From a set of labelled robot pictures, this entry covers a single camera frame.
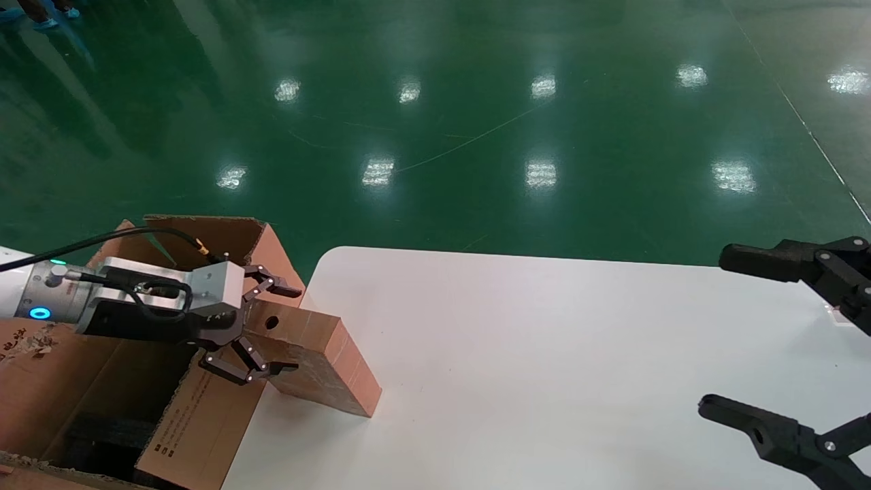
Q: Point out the big open cardboard box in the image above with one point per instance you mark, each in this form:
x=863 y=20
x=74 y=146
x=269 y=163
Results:
x=204 y=429

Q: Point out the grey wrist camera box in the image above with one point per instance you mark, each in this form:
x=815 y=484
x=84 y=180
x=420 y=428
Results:
x=218 y=289

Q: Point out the blue shoe cover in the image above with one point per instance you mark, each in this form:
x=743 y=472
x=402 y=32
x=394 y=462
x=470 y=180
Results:
x=8 y=16
x=46 y=24
x=71 y=12

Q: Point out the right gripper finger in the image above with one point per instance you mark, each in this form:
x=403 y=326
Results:
x=769 y=432
x=769 y=262

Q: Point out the small brown cardboard box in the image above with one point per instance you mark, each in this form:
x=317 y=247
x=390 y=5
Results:
x=320 y=361

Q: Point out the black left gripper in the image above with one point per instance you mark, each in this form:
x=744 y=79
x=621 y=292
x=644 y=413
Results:
x=156 y=327

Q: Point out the silver camera mount bracket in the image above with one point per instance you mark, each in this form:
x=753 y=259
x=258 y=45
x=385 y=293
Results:
x=129 y=267

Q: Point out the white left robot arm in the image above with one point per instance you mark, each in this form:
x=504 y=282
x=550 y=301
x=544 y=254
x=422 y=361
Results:
x=54 y=292

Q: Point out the black foam insert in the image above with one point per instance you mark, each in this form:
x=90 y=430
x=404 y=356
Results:
x=109 y=435

